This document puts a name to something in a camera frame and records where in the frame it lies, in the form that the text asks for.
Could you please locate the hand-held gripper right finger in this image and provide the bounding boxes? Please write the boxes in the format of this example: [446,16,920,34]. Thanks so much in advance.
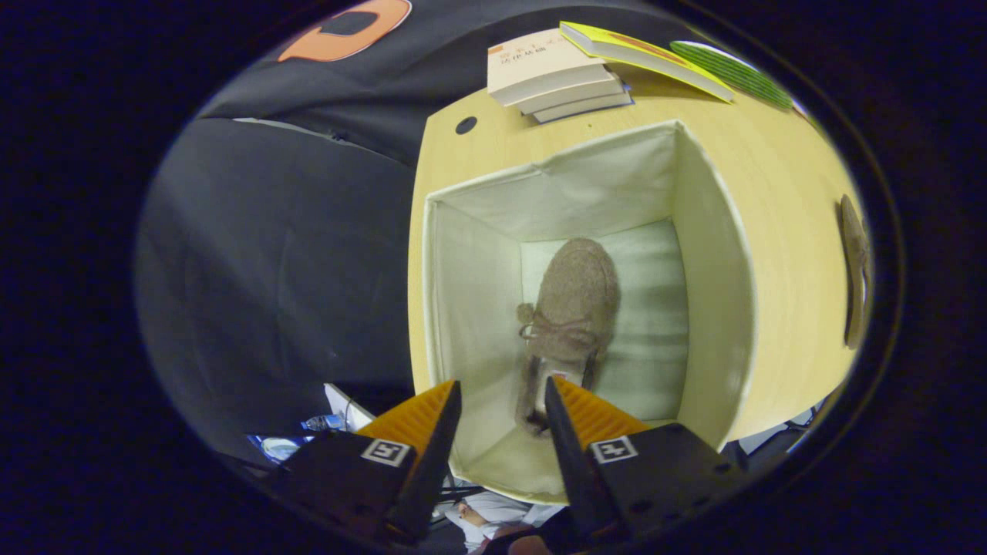
[544,375,747,544]

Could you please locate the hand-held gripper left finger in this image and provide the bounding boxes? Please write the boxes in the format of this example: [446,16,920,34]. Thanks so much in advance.
[266,378,463,547]

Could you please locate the cream fabric storage box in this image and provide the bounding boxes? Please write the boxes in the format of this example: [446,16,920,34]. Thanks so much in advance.
[420,118,758,506]

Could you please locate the brown felt shoe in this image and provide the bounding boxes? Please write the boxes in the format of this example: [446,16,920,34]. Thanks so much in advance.
[514,237,620,436]
[838,194,874,352]

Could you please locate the person's grey clothing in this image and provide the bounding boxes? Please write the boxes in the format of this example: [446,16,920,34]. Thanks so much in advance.
[443,489,568,552]

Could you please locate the white paper sheet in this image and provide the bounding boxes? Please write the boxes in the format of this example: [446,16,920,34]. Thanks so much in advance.
[324,383,375,432]

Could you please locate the blue printed package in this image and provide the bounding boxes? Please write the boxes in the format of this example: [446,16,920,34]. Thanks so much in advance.
[247,436,309,463]

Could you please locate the pale book blue cover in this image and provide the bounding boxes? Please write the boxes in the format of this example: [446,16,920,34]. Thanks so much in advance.
[532,89,635,124]

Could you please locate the thin pale book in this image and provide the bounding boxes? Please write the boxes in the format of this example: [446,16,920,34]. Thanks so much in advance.
[515,73,624,116]

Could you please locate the beige cover book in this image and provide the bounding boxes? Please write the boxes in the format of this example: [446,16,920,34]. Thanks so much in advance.
[487,29,611,107]

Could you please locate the yellow book red label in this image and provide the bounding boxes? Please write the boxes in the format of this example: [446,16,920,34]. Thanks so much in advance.
[559,21,737,103]

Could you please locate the green striped watermelon toy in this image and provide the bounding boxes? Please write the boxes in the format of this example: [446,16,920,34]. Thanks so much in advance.
[669,40,795,110]

